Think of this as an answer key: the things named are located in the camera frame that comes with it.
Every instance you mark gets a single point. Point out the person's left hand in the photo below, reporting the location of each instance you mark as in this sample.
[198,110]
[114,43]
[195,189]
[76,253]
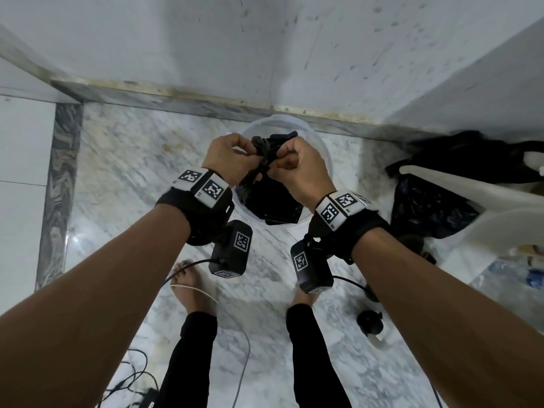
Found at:
[225,159]

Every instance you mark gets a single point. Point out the person's right hand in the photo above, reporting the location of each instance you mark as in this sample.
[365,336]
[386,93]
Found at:
[304,174]

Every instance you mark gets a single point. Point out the person's right fingers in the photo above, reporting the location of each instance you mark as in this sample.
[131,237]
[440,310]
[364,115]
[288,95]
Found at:
[287,159]

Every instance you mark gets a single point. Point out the person's left fingers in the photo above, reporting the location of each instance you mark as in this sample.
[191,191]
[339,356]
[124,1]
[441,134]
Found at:
[245,148]

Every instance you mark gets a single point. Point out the black wet garment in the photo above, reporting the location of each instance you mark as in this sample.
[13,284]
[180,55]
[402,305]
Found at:
[267,199]

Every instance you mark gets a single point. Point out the person's left forearm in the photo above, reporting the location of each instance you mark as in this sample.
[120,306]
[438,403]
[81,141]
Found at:
[85,310]

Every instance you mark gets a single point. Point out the person's right forearm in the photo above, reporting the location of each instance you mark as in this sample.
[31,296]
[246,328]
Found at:
[450,327]

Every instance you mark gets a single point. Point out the clear plastic bucket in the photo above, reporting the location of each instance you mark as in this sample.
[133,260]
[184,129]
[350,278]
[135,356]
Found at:
[321,150]

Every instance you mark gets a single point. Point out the person's right foot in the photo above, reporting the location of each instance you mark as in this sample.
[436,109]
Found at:
[302,298]

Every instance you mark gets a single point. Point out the person's foot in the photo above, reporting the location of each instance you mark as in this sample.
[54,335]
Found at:
[191,288]
[302,298]

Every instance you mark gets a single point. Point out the person's left foot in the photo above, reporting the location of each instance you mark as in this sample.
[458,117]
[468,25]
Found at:
[191,288]

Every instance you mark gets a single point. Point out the pile of black clothes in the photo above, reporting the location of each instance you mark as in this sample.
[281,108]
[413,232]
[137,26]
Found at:
[429,208]

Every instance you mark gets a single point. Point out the small black round object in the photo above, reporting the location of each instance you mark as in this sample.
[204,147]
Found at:
[369,322]

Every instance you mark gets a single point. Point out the person's right leg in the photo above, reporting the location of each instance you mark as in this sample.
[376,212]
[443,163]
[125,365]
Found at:
[314,361]

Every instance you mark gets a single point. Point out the person's leg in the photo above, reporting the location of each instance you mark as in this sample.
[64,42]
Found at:
[187,365]
[314,361]

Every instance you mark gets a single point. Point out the white plastic chair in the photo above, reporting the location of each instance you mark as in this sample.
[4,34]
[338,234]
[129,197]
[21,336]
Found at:
[501,203]

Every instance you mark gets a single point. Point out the person's left leg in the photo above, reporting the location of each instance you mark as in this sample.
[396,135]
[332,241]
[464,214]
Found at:
[187,365]

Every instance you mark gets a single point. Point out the clear plastic bottle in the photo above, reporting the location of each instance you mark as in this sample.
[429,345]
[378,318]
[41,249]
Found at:
[516,276]

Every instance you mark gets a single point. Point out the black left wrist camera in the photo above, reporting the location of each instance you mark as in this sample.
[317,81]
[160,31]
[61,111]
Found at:
[231,250]

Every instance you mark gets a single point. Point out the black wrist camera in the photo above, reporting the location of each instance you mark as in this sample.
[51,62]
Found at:
[231,250]
[310,267]

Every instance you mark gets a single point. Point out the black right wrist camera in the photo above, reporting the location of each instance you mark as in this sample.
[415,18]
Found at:
[310,267]

